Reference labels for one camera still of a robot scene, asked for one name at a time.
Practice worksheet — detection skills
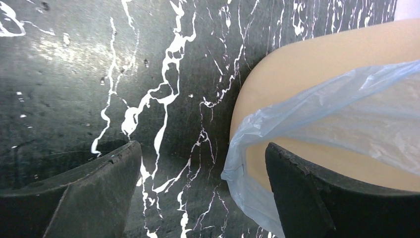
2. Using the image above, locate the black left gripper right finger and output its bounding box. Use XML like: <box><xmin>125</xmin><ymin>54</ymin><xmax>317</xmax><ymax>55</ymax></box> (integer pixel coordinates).
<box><xmin>265</xmin><ymin>143</ymin><xmax>420</xmax><ymax>238</ymax></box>

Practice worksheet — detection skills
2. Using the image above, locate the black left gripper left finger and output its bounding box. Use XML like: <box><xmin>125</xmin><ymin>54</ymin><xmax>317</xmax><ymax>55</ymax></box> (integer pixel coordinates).
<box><xmin>0</xmin><ymin>141</ymin><xmax>142</xmax><ymax>238</ymax></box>

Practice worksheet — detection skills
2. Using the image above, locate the translucent blue plastic trash bag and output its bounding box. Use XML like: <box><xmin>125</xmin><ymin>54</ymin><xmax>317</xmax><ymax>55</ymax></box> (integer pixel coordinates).
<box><xmin>221</xmin><ymin>60</ymin><xmax>420</xmax><ymax>238</ymax></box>

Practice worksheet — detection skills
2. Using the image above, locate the beige round trash bin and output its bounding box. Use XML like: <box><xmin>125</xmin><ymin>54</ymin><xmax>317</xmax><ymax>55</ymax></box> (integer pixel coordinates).
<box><xmin>230</xmin><ymin>18</ymin><xmax>420</xmax><ymax>191</ymax></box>

